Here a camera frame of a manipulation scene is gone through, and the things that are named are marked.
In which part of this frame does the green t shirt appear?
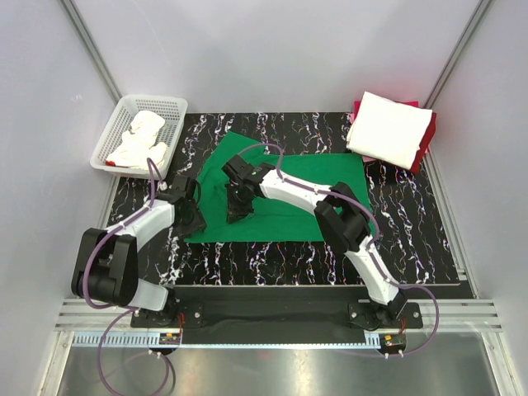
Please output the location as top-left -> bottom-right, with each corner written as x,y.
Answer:
186,132 -> 370,243

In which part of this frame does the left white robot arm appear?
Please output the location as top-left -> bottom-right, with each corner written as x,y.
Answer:
71,176 -> 206,327

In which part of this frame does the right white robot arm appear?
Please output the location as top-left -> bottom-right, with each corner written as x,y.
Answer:
222,155 -> 408,330

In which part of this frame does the white t shirt in basket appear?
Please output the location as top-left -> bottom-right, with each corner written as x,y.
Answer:
106,111 -> 168,170

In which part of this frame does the white plastic basket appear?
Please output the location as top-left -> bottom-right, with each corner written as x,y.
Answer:
90,95 -> 188,180

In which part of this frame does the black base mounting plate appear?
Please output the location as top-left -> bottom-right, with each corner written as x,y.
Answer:
130,285 -> 423,347

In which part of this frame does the folded white t shirt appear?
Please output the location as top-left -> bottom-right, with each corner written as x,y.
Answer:
346,92 -> 433,171

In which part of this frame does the folded red t shirt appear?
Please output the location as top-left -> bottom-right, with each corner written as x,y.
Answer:
353,100 -> 437,174

